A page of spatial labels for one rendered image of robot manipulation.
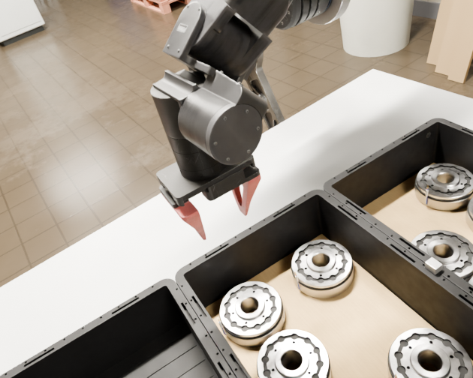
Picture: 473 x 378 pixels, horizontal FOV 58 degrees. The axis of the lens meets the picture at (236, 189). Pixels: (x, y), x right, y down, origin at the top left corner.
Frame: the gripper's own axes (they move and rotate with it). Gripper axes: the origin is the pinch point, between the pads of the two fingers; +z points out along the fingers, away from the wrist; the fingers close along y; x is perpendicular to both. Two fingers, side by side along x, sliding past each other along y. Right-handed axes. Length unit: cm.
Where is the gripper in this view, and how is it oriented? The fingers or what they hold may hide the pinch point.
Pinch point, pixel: (221, 220)
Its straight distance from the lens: 55.2
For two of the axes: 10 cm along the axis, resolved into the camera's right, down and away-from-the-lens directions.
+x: -5.1, -4.6, 7.3
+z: 2.1, 7.5, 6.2
